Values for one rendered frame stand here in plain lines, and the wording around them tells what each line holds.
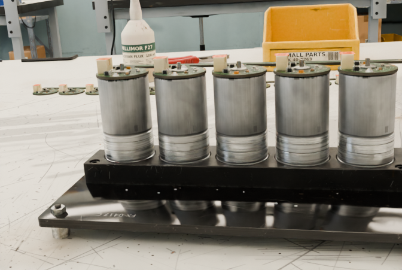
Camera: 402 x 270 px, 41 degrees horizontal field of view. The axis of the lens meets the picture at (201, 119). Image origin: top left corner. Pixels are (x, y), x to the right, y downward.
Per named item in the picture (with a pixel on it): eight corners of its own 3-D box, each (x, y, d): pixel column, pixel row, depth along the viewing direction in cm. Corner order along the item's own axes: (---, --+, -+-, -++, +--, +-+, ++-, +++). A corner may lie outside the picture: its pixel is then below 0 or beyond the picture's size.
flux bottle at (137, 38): (121, 84, 55) (111, -17, 52) (130, 78, 58) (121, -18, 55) (153, 83, 54) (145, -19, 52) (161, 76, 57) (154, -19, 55)
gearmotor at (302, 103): (329, 185, 24) (331, 70, 22) (274, 184, 24) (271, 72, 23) (328, 166, 26) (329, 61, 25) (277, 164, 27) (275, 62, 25)
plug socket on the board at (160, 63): (170, 72, 25) (168, 58, 25) (152, 73, 25) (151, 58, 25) (174, 69, 25) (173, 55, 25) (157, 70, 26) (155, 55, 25)
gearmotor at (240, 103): (266, 183, 24) (263, 72, 23) (213, 182, 25) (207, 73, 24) (270, 164, 27) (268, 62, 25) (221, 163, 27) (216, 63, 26)
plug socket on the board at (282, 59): (293, 70, 24) (293, 55, 23) (273, 70, 24) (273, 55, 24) (294, 67, 24) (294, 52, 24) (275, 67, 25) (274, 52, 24)
